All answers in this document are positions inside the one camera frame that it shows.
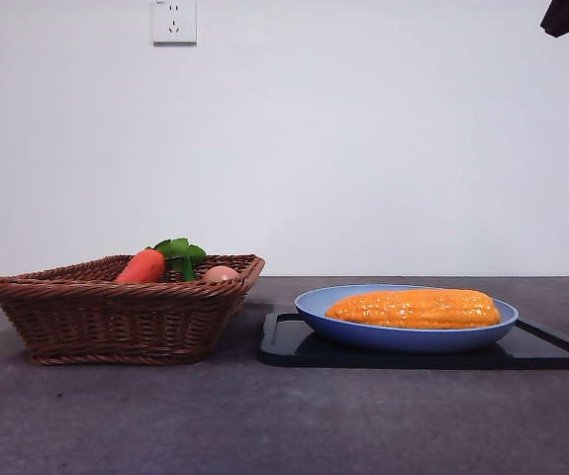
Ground brown wicker basket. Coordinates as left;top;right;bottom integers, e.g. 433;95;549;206
0;253;267;367

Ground orange carrot with green leaves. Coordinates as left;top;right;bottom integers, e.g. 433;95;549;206
114;237;209;285

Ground yellow orange corn cob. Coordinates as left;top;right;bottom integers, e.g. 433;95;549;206
324;289;502;331

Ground blue round plate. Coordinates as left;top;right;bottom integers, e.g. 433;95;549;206
293;284;521;355

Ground black rectangular tray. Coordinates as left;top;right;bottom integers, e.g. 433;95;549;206
257;311;569;371

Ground white wall socket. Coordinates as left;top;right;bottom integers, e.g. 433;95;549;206
152;0;198;48

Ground brown egg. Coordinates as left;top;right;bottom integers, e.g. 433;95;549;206
200;265;240;284

